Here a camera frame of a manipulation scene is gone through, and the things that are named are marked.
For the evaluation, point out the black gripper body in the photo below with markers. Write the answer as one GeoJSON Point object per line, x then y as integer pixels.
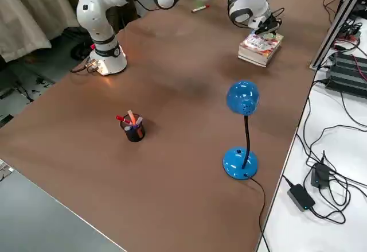
{"type": "Point", "coordinates": [269, 22]}

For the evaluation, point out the colourful fruit juice book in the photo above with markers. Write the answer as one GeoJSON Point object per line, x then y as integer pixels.
{"type": "Point", "coordinates": [258, 44]}

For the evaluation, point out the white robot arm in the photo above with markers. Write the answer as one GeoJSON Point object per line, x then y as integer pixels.
{"type": "Point", "coordinates": [94, 13]}

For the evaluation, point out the red capped marker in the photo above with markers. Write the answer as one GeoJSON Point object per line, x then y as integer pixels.
{"type": "Point", "coordinates": [200, 8]}
{"type": "Point", "coordinates": [121, 118]}

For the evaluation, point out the blue desk lamp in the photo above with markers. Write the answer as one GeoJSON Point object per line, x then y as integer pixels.
{"type": "Point", "coordinates": [243, 97]}

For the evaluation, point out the finned black power supply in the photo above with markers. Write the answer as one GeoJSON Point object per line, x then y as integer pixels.
{"type": "Point", "coordinates": [347, 61]}

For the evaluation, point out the black power supply box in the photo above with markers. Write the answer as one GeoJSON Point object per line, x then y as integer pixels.
{"type": "Point", "coordinates": [344, 81]}

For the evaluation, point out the person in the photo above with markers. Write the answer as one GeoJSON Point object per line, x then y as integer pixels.
{"type": "Point", "coordinates": [126, 16]}

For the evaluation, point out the small black adapter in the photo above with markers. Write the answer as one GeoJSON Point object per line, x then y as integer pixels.
{"type": "Point", "coordinates": [319, 174]}

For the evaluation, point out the grey marker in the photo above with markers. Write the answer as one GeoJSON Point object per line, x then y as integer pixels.
{"type": "Point", "coordinates": [139, 120]}

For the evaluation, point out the orange pen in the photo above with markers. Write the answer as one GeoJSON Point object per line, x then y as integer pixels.
{"type": "Point", "coordinates": [133, 117]}

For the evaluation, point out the black mesh pen holder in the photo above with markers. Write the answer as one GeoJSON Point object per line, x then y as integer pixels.
{"type": "Point", "coordinates": [135, 134]}

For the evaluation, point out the blue purple pen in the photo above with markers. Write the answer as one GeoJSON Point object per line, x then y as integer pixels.
{"type": "Point", "coordinates": [129, 128]}

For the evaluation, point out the black power brick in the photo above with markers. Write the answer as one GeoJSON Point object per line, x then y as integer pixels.
{"type": "Point", "coordinates": [300, 196]}

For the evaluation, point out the beige curtain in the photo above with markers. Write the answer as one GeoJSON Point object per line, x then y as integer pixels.
{"type": "Point", "coordinates": [23, 11]}

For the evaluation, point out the grey side desk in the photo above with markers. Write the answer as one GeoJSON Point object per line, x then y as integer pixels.
{"type": "Point", "coordinates": [34, 220]}

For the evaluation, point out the aluminium frame profile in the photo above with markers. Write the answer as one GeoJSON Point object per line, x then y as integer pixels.
{"type": "Point", "coordinates": [335, 31]}

